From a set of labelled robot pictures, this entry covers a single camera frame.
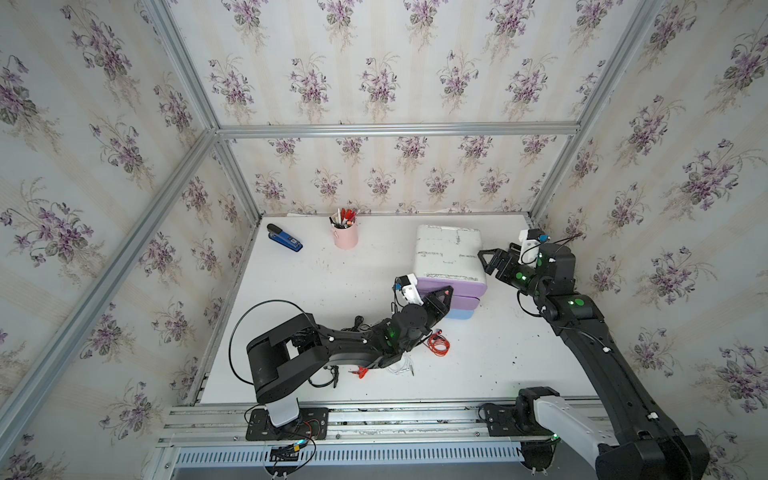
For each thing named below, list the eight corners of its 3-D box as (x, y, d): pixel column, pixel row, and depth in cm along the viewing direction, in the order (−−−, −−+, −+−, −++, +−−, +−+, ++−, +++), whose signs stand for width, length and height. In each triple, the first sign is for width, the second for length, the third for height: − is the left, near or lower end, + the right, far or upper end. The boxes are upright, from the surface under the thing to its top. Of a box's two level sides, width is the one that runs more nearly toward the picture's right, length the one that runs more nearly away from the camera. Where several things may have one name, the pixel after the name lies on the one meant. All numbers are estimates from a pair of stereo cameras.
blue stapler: (267, 237, 117) (263, 227, 112) (274, 231, 119) (270, 222, 114) (297, 254, 111) (293, 244, 107) (303, 247, 113) (300, 238, 109)
